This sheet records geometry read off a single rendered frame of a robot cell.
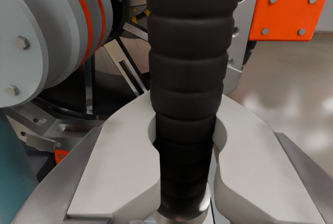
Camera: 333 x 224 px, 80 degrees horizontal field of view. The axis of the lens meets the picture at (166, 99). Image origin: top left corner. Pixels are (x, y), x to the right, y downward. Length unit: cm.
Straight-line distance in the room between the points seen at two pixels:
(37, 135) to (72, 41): 29
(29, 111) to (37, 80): 31
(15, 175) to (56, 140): 10
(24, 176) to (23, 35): 28
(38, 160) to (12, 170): 36
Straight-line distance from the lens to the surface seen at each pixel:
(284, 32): 34
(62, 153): 49
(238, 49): 32
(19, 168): 41
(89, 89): 49
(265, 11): 32
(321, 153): 155
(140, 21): 81
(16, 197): 43
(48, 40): 19
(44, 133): 48
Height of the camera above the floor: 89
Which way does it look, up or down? 31 degrees down
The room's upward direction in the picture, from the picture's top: straight up
